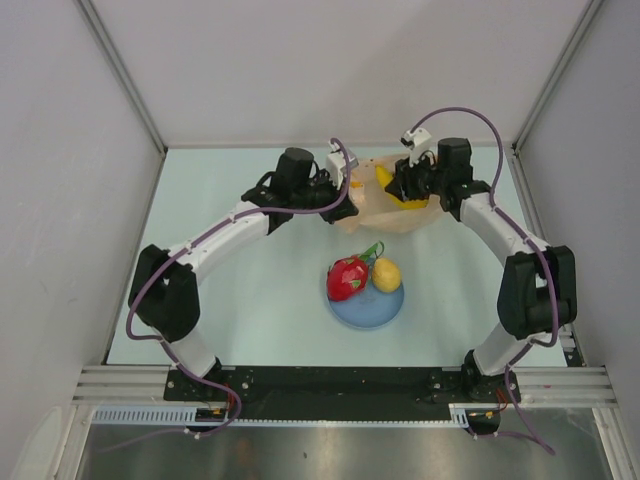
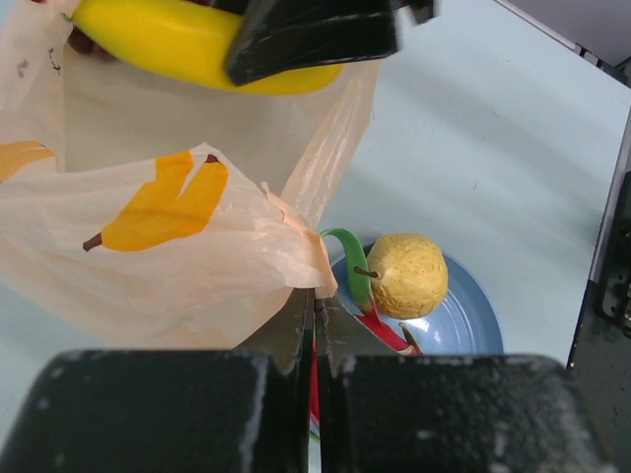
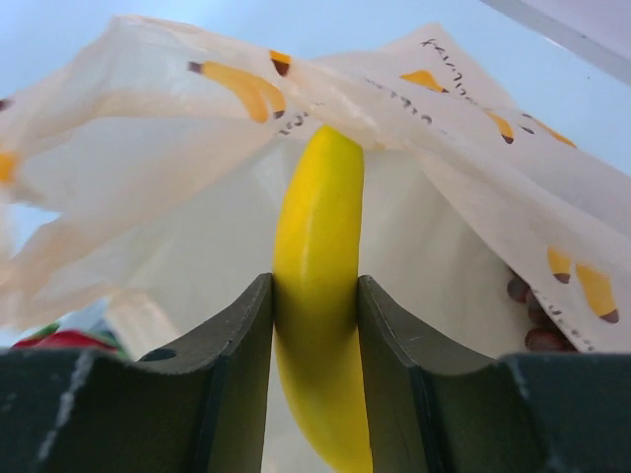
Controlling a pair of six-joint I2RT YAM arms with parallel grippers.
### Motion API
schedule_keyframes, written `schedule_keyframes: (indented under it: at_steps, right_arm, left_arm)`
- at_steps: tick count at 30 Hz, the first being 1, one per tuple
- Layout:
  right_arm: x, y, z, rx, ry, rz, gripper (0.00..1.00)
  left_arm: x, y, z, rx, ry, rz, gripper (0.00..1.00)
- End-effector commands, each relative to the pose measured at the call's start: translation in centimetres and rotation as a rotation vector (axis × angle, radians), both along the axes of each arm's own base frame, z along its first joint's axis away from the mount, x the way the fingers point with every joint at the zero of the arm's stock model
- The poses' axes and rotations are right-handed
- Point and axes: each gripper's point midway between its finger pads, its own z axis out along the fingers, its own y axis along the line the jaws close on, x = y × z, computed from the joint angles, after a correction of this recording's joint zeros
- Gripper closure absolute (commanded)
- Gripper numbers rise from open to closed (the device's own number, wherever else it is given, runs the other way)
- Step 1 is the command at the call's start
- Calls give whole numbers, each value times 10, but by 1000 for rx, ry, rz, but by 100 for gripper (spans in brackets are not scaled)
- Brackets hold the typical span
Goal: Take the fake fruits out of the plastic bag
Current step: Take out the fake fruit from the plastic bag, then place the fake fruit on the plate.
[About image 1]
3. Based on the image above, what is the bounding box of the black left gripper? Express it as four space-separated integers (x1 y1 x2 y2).
292 169 358 225

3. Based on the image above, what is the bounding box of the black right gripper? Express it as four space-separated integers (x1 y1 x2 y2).
386 148 448 202

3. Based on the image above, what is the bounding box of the yellow fake banana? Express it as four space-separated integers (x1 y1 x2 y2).
374 165 430 210

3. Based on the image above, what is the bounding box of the translucent orange plastic bag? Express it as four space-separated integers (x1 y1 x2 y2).
336 154 443 234

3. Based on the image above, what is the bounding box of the red fake dragon fruit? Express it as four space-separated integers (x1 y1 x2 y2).
326 241 385 302

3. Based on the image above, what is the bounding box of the yellow fake lemon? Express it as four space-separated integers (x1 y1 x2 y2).
371 257 402 293

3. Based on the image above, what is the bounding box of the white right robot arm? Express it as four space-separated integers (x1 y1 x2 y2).
384 129 577 401

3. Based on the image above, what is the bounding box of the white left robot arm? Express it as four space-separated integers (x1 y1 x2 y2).
127 139 358 400

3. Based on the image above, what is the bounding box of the blue plate with bear print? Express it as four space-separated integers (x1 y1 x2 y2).
328 282 405 330

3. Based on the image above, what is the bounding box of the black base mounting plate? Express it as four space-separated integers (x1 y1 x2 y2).
164 367 521 422

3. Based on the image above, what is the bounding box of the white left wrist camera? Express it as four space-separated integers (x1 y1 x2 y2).
325 141 358 190

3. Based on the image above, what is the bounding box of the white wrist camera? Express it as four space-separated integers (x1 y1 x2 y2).
325 141 358 190
400 127 434 167

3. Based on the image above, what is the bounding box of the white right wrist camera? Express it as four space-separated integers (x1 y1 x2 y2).
400 127 434 167

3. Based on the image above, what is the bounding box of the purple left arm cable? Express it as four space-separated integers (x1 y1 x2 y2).
124 137 351 451

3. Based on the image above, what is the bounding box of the white slotted cable duct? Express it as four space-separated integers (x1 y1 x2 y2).
92 404 498 429

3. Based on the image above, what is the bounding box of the aluminium frame rail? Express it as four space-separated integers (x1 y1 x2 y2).
72 365 617 408

